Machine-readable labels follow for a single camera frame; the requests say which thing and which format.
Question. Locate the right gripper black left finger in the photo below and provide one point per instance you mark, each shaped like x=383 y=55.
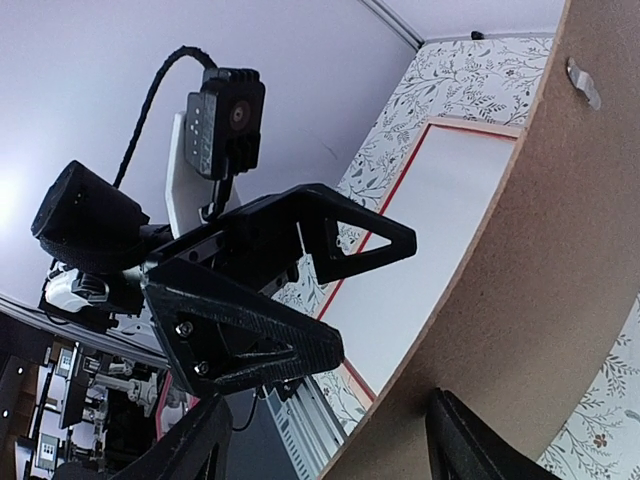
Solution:
x=195 y=448

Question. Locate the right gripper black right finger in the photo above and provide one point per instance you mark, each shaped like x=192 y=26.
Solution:
x=462 y=446

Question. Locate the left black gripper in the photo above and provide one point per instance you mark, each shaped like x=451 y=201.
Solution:
x=229 y=269

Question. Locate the brown cardboard backing board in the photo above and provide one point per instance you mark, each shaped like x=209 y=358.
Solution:
x=551 y=274

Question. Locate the red wooden picture frame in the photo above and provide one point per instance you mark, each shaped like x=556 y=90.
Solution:
x=380 y=210

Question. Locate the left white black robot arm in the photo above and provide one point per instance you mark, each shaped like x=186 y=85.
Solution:
x=91 y=226

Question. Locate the floral patterned table cover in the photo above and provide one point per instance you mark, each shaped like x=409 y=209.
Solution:
x=491 y=81

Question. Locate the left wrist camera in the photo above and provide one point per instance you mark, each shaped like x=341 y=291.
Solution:
x=215 y=139

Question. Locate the left aluminium corner post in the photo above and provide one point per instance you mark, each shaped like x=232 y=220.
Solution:
x=392 y=20

